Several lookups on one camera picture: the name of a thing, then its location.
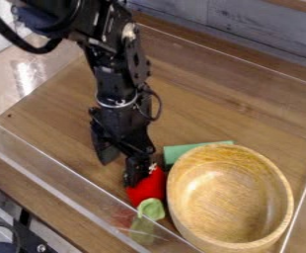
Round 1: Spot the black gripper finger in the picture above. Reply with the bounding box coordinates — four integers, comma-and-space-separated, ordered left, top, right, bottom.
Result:
90, 127, 120, 165
122, 156, 152, 188

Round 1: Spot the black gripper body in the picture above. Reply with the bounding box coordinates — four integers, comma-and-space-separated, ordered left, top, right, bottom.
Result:
88, 98, 154, 157

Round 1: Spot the red felt strawberry toy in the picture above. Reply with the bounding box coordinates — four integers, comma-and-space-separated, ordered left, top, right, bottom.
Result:
125, 164, 165, 221

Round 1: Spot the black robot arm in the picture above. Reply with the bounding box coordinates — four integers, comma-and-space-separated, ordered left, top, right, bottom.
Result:
6, 0, 156, 187

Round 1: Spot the green rectangular block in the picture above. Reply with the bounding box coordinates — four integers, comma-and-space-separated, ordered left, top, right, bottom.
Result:
160, 139, 235, 167

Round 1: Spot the wooden bowl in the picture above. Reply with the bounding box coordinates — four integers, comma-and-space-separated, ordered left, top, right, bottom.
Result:
166, 144, 293, 253

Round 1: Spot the black clamp base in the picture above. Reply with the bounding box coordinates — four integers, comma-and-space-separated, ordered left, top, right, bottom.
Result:
13, 210, 57, 253

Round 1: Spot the clear acrylic front wall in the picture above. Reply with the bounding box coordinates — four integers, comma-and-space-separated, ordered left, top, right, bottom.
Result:
0, 126, 198, 253

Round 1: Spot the black cable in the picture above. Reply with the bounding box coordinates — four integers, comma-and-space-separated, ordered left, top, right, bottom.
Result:
0, 1, 64, 55

